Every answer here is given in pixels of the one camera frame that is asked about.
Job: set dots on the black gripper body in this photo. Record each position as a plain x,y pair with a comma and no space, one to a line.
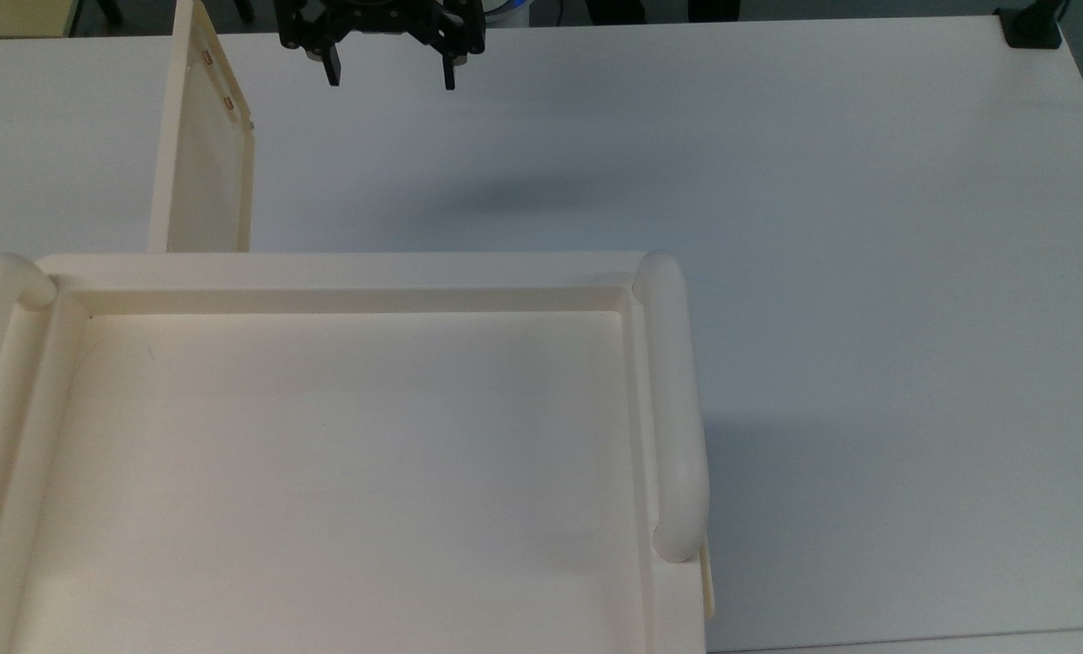
382,16

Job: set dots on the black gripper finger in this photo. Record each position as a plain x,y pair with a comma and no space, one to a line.
301,27
464,27

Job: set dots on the cream cabinet door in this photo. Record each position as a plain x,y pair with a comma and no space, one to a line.
205,182

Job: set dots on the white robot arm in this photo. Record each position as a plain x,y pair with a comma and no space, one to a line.
510,7

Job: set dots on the cream plastic cabinet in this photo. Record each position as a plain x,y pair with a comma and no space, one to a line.
323,472

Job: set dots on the yellow wooden desk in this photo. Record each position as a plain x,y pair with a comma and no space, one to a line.
14,16

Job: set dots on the black camera clamp base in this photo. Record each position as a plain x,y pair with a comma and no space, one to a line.
1032,25

